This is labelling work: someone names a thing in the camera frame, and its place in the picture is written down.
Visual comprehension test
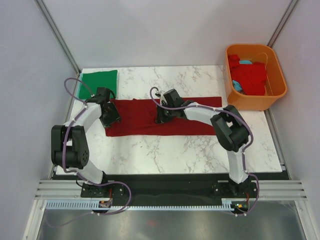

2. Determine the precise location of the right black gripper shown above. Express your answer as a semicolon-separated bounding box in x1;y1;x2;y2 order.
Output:
156;101;175;124

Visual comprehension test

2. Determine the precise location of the dark red t shirt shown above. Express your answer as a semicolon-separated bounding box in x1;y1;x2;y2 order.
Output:
105;99;216;137

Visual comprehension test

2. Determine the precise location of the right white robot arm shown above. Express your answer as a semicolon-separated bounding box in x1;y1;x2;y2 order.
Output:
149;87;254;197

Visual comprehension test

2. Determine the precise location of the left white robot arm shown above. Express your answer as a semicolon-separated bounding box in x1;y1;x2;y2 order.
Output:
51;87;121;197

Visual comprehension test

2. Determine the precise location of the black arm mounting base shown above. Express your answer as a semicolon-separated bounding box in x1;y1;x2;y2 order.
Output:
53;171;290;205

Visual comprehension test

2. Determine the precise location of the folded green t shirt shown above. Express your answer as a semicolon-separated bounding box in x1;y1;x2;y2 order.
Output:
81;70;118;96

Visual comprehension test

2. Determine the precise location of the folded teal t shirt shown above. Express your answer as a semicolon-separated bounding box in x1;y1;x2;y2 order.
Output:
75;72;83;98

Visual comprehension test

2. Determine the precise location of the light blue t shirt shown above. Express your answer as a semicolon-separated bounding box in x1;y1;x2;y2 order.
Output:
232;60;253;93

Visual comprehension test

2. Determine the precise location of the bright red t shirt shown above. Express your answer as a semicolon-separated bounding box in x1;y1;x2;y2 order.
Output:
227;54;268;96

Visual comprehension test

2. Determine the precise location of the orange plastic basket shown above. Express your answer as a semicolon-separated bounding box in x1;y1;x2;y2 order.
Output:
224;43;288;111

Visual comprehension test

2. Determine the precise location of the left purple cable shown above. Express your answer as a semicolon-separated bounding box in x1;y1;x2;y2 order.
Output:
44;77;133;228

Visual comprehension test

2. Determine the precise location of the purple cable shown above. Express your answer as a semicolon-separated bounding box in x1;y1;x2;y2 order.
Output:
149;86;261;218
44;77;133;228

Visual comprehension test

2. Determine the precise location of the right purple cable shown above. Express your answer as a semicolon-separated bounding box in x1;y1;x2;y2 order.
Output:
149;86;261;218

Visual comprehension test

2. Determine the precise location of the aluminium rail profile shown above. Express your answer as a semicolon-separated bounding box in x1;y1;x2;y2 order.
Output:
35;180;307;201

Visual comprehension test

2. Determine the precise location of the white slotted cable duct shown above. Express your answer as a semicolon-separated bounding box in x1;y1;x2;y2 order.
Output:
45;198;251;212

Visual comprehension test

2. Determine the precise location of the left aluminium frame post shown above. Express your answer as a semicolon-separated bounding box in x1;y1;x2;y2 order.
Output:
34;0;81;76

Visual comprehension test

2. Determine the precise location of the aluminium frame post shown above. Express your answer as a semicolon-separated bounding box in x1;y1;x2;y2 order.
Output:
267;0;300;48
34;0;81;76

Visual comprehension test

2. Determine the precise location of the right aluminium frame post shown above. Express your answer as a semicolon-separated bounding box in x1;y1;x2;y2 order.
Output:
267;0;300;48

